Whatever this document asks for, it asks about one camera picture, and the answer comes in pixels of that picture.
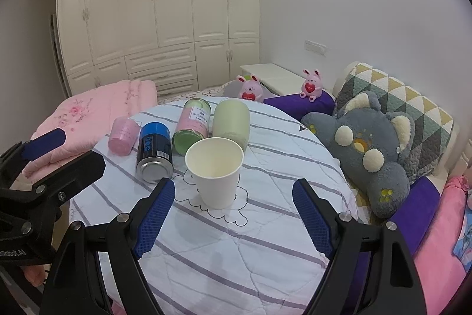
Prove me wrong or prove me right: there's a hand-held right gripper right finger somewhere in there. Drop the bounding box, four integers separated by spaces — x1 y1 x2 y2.
292 178 425 315

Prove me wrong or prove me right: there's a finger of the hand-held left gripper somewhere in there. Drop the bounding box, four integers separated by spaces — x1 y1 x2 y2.
31 150 106 214
0 128 67 188

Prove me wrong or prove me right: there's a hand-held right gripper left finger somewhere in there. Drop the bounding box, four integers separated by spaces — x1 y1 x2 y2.
43 178 176 315

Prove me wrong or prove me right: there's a white paper cup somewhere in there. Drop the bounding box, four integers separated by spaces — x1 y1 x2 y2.
185 137 245 210

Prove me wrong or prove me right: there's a small pink cup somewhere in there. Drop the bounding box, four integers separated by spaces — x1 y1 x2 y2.
108 117 141 156

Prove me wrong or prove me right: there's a pale green cup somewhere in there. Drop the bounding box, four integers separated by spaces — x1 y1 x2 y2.
213 99 250 151

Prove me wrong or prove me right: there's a pink embroidered quilt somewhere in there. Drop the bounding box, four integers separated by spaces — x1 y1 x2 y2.
21 79 158 183

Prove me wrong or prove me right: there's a blue metal can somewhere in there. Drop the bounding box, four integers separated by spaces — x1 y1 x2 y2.
135 122 174 185

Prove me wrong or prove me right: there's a grey plush bear pillow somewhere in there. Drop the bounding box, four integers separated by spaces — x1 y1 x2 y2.
300 91 415 219

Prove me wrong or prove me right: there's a folded white rack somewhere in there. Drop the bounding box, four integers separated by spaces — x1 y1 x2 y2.
49 13 72 98

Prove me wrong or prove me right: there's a pink and green canister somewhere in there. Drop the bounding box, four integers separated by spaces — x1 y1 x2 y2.
172 98 212 156

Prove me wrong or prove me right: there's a purple pillow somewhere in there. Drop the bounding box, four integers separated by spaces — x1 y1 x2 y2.
347 177 450 315
263 91 335 120

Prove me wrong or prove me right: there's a pink blanket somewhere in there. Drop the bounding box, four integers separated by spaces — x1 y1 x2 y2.
413 175 472 315

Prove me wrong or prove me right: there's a pink bunny toy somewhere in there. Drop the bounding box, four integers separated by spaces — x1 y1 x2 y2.
300 69 323 102
236 74 264 102

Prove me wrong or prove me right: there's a floral bed sheet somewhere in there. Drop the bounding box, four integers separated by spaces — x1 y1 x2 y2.
158 81 281 107

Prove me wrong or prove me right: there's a white nightstand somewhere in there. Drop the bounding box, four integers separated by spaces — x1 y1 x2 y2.
240 63 314 96

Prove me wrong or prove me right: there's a grey cushion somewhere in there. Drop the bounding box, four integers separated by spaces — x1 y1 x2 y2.
221 81 244 98

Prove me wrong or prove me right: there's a printed pillow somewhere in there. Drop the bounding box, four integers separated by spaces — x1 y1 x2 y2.
452 204 472 260

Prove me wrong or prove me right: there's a triangle patterned quilted cover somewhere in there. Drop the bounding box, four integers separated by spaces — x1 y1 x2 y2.
334 63 455 180

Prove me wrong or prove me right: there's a cream wardrobe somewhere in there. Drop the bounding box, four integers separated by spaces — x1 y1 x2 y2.
55 0 260 98

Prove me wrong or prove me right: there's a white wall socket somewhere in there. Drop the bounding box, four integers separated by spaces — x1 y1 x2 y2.
304 40 327 56

